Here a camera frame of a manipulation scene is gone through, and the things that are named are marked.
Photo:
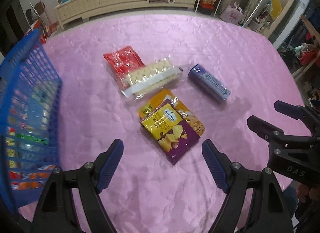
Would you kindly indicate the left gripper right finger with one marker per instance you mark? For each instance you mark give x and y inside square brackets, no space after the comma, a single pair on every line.
[218,164]

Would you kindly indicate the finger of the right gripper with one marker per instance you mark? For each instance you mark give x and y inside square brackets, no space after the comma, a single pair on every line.
[270,132]
[307,114]

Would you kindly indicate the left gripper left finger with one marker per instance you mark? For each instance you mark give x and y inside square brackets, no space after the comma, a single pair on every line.
[106,164]

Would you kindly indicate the purple yellow chips bag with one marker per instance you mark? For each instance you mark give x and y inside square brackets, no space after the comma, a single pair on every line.
[171,131]

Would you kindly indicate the orange yellow snack bag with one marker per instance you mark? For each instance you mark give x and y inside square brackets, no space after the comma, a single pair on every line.
[164,95]

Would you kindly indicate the blue biscuit roll pack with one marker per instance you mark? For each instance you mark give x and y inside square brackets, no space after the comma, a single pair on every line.
[207,82]

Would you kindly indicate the clear cracker pack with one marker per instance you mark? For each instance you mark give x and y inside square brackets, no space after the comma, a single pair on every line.
[150,78]

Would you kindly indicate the small red snack pack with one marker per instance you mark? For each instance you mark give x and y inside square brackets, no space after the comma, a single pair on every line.
[122,62]

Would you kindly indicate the green edged wafer pack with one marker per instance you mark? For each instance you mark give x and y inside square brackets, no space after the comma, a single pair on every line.
[32,138]

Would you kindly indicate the red silver snack pouch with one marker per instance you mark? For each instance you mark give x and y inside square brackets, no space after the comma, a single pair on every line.
[27,180]

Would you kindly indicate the person's hand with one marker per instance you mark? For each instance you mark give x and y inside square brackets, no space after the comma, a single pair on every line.
[304,191]

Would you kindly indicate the blue plastic basket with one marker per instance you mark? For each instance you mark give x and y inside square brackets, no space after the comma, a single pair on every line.
[30,98]

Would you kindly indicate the arched floor mirror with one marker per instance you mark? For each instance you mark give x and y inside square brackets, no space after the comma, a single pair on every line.
[280,14]

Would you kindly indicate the pink gift bag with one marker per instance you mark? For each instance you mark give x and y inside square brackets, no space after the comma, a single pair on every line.
[232,14]

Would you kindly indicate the red paper bag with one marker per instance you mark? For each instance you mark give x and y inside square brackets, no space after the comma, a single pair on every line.
[46,31]

